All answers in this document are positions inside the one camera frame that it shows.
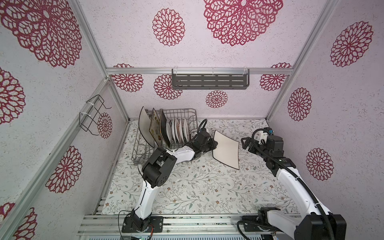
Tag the white round plate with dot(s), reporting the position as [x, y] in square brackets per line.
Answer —
[179, 131]
[186, 130]
[169, 131]
[174, 134]

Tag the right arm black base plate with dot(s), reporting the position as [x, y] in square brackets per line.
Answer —
[259, 222]

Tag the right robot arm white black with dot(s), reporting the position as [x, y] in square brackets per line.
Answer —
[316, 222]

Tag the black wire wall holder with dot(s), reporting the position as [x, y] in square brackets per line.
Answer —
[96, 120]

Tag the grey slotted wall shelf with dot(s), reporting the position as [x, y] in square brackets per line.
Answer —
[210, 81]

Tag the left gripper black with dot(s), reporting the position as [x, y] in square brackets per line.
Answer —
[213, 143]

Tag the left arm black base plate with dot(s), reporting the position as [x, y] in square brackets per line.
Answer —
[148, 225]

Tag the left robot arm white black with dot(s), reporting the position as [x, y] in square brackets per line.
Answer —
[158, 168]

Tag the grey wire dish rack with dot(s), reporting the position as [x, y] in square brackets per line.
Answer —
[142, 151]

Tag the white square plate black rim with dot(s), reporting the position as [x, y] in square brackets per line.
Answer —
[227, 151]

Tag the aluminium mounting rail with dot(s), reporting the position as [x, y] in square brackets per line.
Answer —
[217, 214]

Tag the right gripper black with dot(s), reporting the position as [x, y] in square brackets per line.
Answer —
[248, 142]

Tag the floral patterned rectangular plate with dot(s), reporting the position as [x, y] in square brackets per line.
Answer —
[155, 128]

